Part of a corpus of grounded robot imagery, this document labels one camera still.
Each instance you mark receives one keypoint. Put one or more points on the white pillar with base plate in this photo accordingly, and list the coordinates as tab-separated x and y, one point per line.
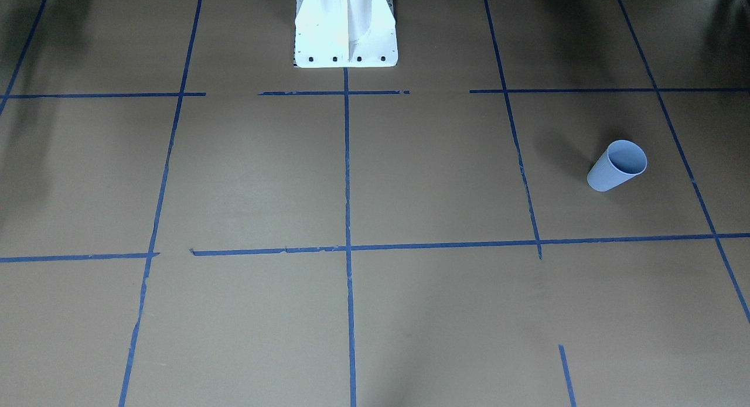
345	34

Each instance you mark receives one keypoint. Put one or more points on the light blue ribbed cup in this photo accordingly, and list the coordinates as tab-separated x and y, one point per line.
621	161

